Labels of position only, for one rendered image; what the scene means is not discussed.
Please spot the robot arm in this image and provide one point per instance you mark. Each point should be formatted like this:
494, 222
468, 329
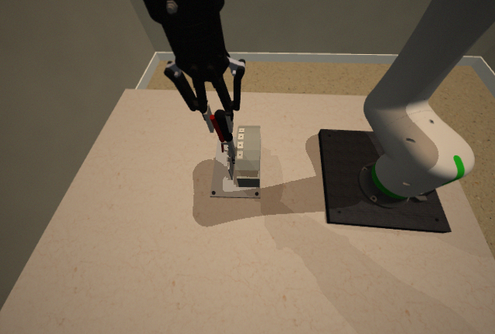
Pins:
422, 153

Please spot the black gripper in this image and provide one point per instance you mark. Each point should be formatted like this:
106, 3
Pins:
194, 45

